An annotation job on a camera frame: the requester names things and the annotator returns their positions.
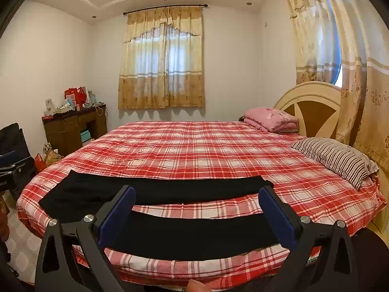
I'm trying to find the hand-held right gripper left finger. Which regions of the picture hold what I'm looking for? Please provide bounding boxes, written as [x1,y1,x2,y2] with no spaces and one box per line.
[34,185,143,292]

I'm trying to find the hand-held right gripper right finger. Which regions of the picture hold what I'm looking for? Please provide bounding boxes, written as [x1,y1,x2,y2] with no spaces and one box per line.
[258,185,359,292]

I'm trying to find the black pants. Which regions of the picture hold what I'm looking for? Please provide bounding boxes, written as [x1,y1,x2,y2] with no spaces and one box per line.
[38,169,292,261]

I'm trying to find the person's right hand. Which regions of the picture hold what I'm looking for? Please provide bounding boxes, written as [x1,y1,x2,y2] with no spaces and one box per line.
[186,280,210,292]

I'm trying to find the black fabric bag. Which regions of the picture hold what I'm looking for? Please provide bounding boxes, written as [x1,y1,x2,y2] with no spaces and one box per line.
[0,123,37,200]

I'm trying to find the red plastic bag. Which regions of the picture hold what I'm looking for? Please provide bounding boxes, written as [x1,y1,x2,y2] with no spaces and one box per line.
[34,154,47,173]

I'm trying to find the patterned fabric bag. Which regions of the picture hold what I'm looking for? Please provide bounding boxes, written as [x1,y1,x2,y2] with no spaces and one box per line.
[43,143,64,168]

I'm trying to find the brown wooden desk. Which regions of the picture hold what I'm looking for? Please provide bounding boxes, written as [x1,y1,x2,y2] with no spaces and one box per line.
[42,103,107,157]

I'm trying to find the striped pillow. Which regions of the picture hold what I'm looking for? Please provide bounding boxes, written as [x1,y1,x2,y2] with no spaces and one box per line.
[291,137,379,191]

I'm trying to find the pink folded quilt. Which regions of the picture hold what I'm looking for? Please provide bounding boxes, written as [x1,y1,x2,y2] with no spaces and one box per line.
[244,107,300,134]

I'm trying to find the red plaid bed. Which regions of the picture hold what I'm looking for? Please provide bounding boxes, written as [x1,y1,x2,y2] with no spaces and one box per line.
[17,121,387,289]

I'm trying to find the red gift bag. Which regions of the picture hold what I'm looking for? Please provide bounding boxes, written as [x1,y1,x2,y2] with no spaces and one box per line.
[64,87,87,105]

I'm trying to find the cream wooden headboard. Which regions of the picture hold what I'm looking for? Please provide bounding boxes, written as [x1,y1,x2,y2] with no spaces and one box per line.
[274,81,342,142]

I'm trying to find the long beige floral curtain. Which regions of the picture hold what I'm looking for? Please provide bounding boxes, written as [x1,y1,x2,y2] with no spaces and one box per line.
[280,0,389,171]

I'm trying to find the short beige window curtain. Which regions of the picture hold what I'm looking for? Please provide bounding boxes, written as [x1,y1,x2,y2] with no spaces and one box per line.
[118,5,205,109]

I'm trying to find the dark curtain rod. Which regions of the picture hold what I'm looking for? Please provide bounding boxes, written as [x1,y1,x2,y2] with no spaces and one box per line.
[122,4,209,16]

